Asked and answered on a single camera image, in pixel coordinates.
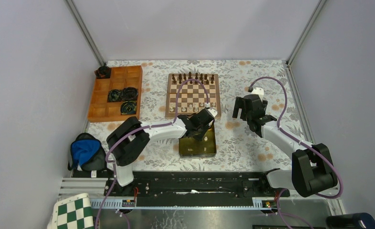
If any dark floral rolled tie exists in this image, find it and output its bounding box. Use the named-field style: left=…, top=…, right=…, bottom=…
left=94, top=66, right=112, bottom=80

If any floral patterned table mat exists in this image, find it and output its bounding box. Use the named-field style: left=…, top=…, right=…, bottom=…
left=108, top=60, right=303, bottom=172

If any aluminium frame rail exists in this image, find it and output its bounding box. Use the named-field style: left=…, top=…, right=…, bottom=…
left=64, top=0, right=105, bottom=66
left=282, top=0, right=329, bottom=177

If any gold metal tin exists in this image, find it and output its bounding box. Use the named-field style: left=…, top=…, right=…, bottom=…
left=178, top=125, right=217, bottom=158

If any blue black cloth bag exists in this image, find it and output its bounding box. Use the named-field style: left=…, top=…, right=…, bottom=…
left=67, top=133, right=107, bottom=172

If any black cylinder bottle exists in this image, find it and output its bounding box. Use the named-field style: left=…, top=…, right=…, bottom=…
left=326, top=212, right=375, bottom=229

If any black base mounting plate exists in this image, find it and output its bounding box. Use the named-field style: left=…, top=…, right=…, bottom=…
left=104, top=171, right=280, bottom=208

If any aluminium frame rail right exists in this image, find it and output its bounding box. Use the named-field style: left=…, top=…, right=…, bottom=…
left=282, top=0, right=329, bottom=177

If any aluminium frame rail left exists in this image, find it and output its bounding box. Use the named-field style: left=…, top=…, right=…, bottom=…
left=64, top=0, right=105, bottom=66

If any green white chess mat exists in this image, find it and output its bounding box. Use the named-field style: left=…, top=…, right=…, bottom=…
left=47, top=193, right=94, bottom=229

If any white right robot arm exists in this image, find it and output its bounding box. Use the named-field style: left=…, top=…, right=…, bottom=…
left=232, top=94, right=338, bottom=197

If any blue yellow rolled tie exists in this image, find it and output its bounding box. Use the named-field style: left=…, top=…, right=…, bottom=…
left=107, top=89, right=122, bottom=103

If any green black rolled tie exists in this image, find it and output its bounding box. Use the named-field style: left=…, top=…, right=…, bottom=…
left=120, top=101, right=137, bottom=115

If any dark rolled tie centre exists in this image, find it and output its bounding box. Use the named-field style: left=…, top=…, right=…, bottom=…
left=121, top=87, right=138, bottom=101

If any wooden compartment tray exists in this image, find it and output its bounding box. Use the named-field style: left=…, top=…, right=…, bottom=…
left=88, top=65, right=143, bottom=123

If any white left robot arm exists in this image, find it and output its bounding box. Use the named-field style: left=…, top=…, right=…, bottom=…
left=106, top=107, right=218, bottom=196

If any wooden chess board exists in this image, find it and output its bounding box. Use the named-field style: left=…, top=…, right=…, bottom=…
left=165, top=72, right=221, bottom=119

